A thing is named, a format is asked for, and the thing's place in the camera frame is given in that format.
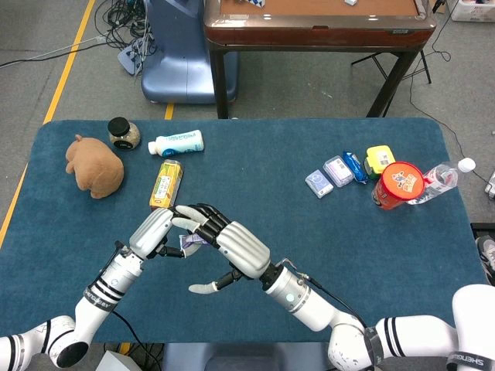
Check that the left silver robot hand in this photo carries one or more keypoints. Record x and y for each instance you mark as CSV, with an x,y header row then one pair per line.
x,y
151,232

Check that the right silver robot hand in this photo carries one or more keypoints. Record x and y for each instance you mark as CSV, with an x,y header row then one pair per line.
x,y
243,247

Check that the purple white tube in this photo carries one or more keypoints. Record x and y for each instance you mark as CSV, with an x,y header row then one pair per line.
x,y
191,239

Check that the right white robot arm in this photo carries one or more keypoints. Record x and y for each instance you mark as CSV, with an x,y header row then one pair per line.
x,y
321,309

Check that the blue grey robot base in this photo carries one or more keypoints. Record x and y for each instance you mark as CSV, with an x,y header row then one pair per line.
x,y
247,357

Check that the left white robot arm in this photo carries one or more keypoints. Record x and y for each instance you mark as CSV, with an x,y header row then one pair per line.
x,y
104,286

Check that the yellow label tea bottle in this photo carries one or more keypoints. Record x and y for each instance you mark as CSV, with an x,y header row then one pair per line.
x,y
167,185

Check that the blue table mat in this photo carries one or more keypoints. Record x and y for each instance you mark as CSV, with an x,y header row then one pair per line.
x,y
251,174

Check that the brown plush toy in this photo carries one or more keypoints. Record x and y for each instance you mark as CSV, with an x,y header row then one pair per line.
x,y
96,170

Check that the white blue plastic bottle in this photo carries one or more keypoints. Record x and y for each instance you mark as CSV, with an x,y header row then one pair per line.
x,y
179,143

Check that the white tissue pack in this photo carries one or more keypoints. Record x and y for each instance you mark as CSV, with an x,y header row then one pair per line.
x,y
319,183

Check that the glass jar black lid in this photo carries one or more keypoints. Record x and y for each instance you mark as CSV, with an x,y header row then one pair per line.
x,y
124,135

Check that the clear purple tissue pack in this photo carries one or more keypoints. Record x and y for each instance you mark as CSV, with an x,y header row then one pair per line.
x,y
338,171

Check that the white box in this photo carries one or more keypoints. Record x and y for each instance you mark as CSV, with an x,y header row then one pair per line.
x,y
112,363

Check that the blue snack packet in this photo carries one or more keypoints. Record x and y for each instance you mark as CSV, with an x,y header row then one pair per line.
x,y
355,167

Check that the yellow lid green box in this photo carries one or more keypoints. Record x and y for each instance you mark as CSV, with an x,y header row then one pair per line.
x,y
381,156

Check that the red instant noodle cup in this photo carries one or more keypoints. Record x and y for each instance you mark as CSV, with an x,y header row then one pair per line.
x,y
402,179

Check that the grey power strip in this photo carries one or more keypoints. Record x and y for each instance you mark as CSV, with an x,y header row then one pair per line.
x,y
129,60

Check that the clear water bottle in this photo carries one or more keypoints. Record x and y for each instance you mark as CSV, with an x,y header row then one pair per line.
x,y
441,179

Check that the brown mahjong table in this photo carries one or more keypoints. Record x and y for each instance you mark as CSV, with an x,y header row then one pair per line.
x,y
317,35

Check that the grey sneaker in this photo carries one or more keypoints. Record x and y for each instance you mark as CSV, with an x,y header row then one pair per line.
x,y
488,259

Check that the blue white snake cube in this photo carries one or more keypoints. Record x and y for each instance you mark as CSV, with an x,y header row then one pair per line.
x,y
255,2

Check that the grey device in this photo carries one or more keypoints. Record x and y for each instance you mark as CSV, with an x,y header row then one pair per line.
x,y
491,190

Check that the white mahjong tile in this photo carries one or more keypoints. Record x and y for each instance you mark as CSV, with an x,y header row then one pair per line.
x,y
351,2

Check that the white storage crate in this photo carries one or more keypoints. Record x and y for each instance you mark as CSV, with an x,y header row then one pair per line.
x,y
472,11

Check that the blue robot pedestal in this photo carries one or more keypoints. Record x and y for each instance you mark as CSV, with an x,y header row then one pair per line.
x,y
178,65

